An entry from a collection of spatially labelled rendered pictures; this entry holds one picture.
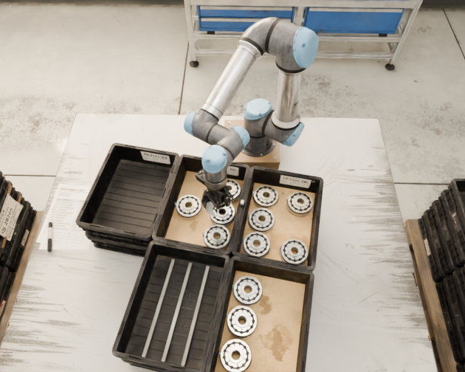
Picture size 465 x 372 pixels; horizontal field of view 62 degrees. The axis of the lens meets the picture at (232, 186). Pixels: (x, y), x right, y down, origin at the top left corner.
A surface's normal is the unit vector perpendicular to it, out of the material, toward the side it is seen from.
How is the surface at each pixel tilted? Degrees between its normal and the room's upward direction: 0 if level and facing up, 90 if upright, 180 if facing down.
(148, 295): 0
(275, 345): 0
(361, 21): 90
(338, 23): 90
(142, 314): 0
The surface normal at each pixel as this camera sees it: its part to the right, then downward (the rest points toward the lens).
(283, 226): 0.00, -0.53
